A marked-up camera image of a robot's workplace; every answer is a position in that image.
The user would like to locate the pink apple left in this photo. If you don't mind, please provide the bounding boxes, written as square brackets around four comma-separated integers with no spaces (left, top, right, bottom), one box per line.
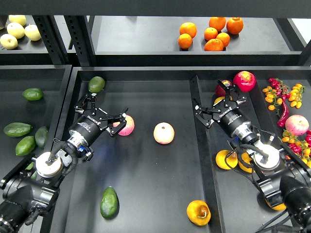
[118,115,135,136]

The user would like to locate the pink apple right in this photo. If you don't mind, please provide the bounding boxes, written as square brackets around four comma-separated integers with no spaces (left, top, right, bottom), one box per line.
[285,115,309,136]

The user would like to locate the black centre tray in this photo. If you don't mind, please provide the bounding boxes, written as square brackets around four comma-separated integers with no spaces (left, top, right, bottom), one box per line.
[21,66,311,233]

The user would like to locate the black left tray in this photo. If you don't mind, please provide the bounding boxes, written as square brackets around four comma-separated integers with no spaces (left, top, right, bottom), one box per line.
[0,65,73,233]

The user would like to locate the orange cherry tomato bunch left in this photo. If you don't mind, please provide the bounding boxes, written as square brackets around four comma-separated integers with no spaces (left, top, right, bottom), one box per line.
[262,86,283,111]

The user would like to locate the orange left bottom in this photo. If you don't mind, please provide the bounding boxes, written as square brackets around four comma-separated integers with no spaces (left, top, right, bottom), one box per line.
[178,33,192,49]

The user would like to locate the green avocado at tray corner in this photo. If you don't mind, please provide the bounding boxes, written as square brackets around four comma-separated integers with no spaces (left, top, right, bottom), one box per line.
[88,76,105,93]

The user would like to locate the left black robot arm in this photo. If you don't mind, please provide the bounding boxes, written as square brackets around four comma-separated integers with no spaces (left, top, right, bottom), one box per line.
[0,94,128,233]

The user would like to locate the black tray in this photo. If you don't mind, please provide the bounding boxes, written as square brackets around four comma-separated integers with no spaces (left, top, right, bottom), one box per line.
[21,66,311,233]
[0,65,73,233]

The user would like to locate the orange front bottom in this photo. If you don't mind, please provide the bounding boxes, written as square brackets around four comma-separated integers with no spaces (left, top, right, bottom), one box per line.
[204,38,224,51]

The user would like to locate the red apple large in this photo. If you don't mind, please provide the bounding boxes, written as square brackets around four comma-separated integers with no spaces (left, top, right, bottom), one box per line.
[233,71,257,92]

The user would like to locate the dark red apple small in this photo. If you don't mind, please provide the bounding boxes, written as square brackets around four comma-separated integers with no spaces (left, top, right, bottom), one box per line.
[215,80,232,97]

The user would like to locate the orange back top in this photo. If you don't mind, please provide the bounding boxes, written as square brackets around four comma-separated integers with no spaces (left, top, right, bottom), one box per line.
[209,17,226,32]

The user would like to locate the orange left top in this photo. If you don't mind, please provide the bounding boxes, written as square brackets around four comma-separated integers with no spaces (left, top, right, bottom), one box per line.
[179,22,197,38]

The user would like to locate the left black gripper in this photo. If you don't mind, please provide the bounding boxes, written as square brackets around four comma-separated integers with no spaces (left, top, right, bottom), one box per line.
[68,93,128,146]

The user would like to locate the black perforated shelf post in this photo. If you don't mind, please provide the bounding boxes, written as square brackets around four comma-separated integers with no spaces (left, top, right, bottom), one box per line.
[64,16,97,67]

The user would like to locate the red cherry tomato bunch top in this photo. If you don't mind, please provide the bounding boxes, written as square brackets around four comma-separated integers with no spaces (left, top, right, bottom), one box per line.
[268,78,289,96]

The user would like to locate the yellow cherry tomato bunch right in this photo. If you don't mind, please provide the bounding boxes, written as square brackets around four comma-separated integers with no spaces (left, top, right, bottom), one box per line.
[289,83,305,109]

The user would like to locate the pale yellow pear right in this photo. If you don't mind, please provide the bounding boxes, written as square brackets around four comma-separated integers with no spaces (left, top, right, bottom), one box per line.
[24,24,41,41]

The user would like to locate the orange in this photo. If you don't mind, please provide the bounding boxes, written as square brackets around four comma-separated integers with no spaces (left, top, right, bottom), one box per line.
[204,38,224,51]
[209,17,226,32]
[179,22,197,38]
[216,33,230,48]
[226,17,244,35]
[178,33,192,49]
[204,27,218,41]

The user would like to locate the dark green avocado upright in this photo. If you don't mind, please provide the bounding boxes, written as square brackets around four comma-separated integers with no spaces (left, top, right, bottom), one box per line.
[35,126,49,149]

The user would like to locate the orange right top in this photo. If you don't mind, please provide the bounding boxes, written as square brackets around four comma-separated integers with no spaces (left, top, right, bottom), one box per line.
[226,17,244,35]

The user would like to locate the black perforated post left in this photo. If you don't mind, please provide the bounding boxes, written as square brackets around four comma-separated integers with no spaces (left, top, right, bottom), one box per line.
[32,15,69,65]

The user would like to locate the mixed cherry tomato bunch lower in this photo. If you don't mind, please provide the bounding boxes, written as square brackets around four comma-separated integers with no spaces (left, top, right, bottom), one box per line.
[280,130,311,167]

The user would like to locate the dark green avocado left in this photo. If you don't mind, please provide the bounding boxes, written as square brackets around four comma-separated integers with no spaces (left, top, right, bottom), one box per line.
[3,122,32,137]

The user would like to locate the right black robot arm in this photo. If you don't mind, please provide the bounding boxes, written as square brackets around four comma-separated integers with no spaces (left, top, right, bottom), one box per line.
[191,79,311,233]

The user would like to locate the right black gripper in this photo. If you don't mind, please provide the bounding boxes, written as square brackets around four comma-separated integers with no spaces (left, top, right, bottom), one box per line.
[193,80,254,143]

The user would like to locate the orange right middle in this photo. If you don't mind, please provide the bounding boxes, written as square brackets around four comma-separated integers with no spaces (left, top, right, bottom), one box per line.
[216,33,230,48]

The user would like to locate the pale pink apple centre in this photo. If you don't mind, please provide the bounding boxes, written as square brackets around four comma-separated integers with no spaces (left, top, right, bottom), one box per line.
[153,122,175,145]

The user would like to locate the yellow pear right tray left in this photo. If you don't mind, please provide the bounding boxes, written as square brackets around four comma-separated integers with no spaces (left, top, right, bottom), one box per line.
[215,150,238,170]

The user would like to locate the yellow pear right tray middle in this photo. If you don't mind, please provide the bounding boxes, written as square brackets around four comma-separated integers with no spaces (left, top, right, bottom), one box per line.
[238,152,253,173]

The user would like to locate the red chili pepper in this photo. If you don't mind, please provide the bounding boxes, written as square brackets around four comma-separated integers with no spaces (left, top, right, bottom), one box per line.
[277,102,289,127]

